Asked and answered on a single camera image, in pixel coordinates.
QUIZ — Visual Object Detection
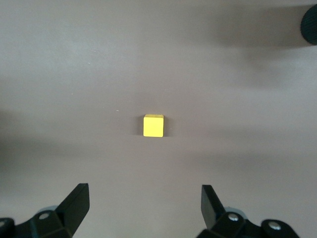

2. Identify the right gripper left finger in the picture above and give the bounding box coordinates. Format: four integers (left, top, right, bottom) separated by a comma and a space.
0, 183, 90, 238

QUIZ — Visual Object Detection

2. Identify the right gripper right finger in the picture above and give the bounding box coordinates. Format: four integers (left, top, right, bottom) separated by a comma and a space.
195, 184, 301, 238

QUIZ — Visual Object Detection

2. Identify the yellow wooden block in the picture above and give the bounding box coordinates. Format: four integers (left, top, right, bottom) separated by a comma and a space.
143, 114, 165, 138

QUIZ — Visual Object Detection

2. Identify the black cylindrical object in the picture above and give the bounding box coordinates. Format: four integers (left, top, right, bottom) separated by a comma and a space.
300, 4, 317, 46

